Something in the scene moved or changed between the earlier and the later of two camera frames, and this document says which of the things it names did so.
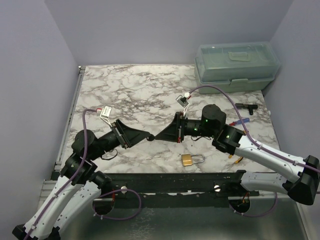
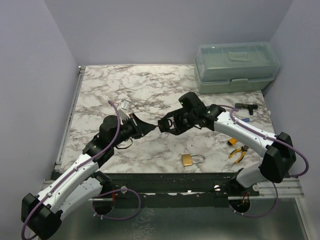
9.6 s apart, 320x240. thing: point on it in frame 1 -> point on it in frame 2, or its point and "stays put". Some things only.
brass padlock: x=187 y=159 stays put
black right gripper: x=173 y=132 -> x=178 y=128
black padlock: x=159 y=136 -> x=164 y=124
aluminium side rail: x=68 y=118 stays put
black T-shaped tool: x=250 y=107 stays put
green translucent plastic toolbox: x=236 y=67 stays put
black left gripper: x=130 y=136 -> x=141 y=128
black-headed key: x=151 y=137 -> x=154 y=126
